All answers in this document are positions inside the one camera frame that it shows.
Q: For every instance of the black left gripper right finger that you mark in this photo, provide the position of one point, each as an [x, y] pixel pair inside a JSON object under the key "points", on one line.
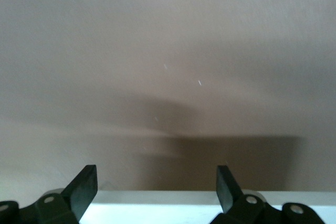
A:
{"points": [[227, 192]]}

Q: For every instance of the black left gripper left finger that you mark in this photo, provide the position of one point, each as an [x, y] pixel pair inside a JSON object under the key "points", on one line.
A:
{"points": [[84, 190]]}

